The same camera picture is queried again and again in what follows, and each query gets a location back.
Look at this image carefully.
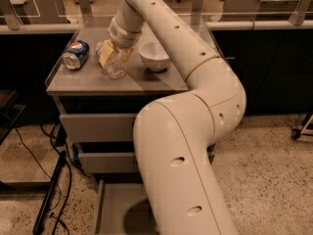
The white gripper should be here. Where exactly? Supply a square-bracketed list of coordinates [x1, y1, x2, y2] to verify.
[99, 0, 145, 68]

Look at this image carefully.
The clear plastic water bottle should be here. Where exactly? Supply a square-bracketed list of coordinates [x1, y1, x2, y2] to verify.
[96, 41, 126, 79]

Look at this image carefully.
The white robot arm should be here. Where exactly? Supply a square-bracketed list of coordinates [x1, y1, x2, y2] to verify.
[109, 0, 246, 235]

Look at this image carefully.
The grey drawer cabinet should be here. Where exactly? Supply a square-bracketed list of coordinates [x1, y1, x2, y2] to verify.
[44, 15, 229, 235]

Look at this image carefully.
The grey top drawer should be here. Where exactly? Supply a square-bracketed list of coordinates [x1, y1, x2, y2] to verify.
[59, 95, 140, 144]

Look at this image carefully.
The grey drawer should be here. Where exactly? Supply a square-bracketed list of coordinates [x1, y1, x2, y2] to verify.
[76, 141, 138, 173]
[59, 95, 140, 144]
[91, 173, 158, 235]

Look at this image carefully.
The grey middle drawer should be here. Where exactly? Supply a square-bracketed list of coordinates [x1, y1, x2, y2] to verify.
[76, 141, 138, 173]

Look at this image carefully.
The grey bottom drawer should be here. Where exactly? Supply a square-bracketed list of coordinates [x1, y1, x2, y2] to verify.
[91, 173, 158, 235]

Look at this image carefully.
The white bowl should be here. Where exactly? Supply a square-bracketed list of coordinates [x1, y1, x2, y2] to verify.
[139, 41, 171, 72]

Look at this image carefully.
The blue pepsi can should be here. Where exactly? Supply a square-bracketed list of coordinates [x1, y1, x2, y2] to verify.
[62, 40, 89, 71]

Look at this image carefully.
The clear acrylic barrier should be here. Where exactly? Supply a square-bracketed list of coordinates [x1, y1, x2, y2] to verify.
[8, 0, 313, 30]

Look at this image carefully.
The dark side table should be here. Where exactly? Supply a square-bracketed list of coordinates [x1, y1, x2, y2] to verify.
[0, 90, 25, 145]

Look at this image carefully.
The black bar on floor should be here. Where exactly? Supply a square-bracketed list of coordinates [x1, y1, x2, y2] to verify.
[32, 151, 66, 235]

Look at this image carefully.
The wheeled cart base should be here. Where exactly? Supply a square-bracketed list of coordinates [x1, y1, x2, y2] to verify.
[291, 113, 313, 140]

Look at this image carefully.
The black floor cable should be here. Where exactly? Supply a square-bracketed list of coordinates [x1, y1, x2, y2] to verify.
[13, 122, 91, 235]

